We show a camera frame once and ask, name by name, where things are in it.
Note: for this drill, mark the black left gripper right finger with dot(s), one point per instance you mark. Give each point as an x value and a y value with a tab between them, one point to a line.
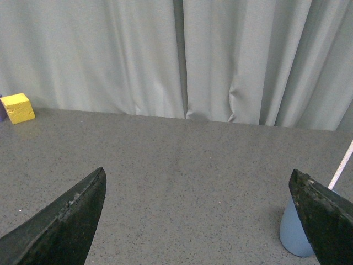
326	218

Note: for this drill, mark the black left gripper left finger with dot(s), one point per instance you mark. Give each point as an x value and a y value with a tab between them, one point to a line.
63	231

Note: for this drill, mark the blue plastic cup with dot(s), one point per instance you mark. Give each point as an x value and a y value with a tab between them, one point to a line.
291	233

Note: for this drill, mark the purple block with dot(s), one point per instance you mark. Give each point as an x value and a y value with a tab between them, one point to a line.
3	113

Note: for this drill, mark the yellow foam cube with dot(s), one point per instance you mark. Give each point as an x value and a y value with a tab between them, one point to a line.
18	108

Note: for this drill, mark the grey-green curtain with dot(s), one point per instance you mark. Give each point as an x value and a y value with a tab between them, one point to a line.
275	63

